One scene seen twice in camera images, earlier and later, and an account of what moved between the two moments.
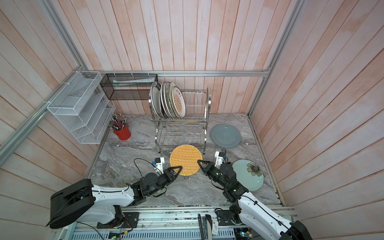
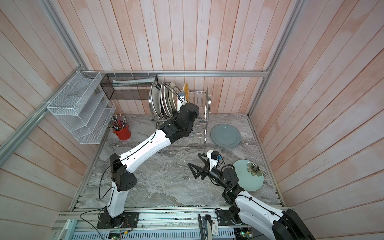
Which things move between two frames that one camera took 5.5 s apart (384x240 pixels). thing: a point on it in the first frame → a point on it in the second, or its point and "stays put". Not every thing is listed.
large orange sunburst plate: [162, 99] stays put
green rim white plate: [156, 99] stays put
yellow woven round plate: [187, 156] → [186, 91]
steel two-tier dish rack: [190, 132] stays put
